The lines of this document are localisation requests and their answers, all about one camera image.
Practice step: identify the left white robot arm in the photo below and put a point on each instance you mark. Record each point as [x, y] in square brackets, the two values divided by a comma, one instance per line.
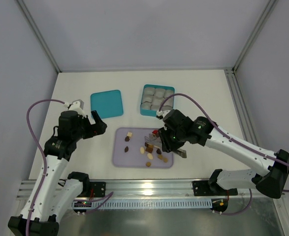
[45, 208]

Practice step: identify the slotted cable duct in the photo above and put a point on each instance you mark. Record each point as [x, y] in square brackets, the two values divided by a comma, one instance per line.
[143, 204]

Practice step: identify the purple tray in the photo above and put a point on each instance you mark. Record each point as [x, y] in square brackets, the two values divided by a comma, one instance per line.
[131, 151]

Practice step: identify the teal chocolate box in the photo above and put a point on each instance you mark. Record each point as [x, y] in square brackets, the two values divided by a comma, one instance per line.
[152, 98]

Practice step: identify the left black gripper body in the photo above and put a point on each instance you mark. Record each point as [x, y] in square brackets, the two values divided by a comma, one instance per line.
[93, 127]

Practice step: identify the brown square chocolate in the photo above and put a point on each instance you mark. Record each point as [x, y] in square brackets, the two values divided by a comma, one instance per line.
[149, 149]

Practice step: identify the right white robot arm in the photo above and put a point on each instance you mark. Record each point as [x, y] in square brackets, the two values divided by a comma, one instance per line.
[267, 170]

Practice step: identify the aluminium frame rail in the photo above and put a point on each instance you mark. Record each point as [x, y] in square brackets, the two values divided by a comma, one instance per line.
[141, 188]

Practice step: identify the teal box lid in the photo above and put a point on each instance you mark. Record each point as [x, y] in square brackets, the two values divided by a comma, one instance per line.
[108, 104]

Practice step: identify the metal tongs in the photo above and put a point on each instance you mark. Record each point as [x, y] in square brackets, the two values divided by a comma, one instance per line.
[152, 139]

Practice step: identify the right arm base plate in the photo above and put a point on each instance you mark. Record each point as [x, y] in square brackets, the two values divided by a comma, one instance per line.
[201, 188]

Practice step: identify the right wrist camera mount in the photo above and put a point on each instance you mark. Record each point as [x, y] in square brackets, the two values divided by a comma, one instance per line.
[159, 114]

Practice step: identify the white swirl oval chocolate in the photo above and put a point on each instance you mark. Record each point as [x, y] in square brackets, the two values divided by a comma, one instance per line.
[142, 150]

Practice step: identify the cream oval chocolate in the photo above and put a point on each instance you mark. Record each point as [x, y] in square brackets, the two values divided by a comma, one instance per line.
[150, 156]

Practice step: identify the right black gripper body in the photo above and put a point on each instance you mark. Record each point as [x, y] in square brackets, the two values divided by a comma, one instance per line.
[166, 141]

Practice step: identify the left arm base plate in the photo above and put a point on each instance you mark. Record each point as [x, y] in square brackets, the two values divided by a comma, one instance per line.
[97, 189]

